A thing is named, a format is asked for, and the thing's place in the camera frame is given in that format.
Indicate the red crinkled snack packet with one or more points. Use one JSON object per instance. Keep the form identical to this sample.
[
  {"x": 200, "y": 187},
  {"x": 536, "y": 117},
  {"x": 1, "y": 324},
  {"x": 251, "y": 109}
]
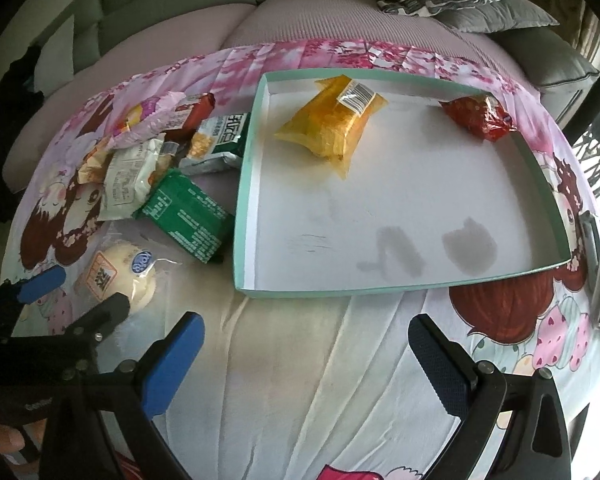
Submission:
[{"x": 475, "y": 117}]

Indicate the pale grey cushion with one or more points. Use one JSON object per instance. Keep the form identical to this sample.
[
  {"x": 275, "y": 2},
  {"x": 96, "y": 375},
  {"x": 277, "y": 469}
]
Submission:
[{"x": 55, "y": 55}]

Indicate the pink cartoon printed blanket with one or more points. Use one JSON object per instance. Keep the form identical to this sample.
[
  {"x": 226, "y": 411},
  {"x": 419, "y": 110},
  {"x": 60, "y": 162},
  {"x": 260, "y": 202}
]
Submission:
[{"x": 305, "y": 370}]

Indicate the green and white snack packet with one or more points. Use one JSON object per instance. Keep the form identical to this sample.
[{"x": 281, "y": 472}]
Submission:
[{"x": 222, "y": 142}]

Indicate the round bun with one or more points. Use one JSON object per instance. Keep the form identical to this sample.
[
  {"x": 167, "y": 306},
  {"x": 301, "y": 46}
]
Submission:
[{"x": 130, "y": 272}]

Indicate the pink ribbed seat cover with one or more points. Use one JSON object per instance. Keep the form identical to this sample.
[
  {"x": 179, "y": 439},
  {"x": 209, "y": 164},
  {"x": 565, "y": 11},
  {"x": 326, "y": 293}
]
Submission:
[{"x": 330, "y": 20}]

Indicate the shallow teal cardboard tray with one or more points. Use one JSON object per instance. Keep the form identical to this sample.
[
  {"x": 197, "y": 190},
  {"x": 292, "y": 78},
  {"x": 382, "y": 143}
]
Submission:
[{"x": 380, "y": 200}]

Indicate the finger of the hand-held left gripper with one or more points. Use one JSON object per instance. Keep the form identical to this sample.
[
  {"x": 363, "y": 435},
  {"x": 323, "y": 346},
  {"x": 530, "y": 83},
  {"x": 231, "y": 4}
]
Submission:
[
  {"x": 102, "y": 316},
  {"x": 40, "y": 282}
]

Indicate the grey metal device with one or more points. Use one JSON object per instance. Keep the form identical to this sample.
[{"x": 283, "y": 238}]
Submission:
[{"x": 595, "y": 260}]

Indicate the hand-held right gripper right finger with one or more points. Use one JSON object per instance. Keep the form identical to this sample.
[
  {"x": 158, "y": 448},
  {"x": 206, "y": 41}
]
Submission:
[{"x": 437, "y": 367}]

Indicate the beige patterned curtain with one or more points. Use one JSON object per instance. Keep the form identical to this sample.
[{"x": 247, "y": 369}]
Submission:
[{"x": 592, "y": 35}]

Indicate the yellow clear snack packet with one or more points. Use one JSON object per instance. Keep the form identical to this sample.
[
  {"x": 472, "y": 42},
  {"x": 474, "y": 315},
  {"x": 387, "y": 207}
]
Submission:
[{"x": 330, "y": 120}]

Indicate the orange-beige snack packet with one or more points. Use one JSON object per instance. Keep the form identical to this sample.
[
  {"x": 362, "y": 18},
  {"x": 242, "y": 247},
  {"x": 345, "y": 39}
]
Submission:
[{"x": 92, "y": 165}]

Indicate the dark cloth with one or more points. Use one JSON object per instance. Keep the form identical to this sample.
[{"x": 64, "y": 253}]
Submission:
[{"x": 10, "y": 85}]

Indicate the dark green snack packet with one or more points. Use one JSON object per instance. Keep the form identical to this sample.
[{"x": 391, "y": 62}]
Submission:
[{"x": 187, "y": 215}]

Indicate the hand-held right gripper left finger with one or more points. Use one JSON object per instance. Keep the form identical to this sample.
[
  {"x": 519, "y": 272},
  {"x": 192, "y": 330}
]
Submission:
[{"x": 172, "y": 360}]

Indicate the pink snack packet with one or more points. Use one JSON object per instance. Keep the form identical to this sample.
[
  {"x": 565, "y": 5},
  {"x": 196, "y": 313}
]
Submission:
[{"x": 152, "y": 117}]

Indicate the plain grey pillow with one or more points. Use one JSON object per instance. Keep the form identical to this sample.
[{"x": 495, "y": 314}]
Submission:
[{"x": 500, "y": 17}]

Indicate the red-brown snack packet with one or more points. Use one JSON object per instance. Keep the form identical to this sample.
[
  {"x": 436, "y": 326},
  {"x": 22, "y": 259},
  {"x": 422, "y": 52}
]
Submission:
[{"x": 197, "y": 107}]

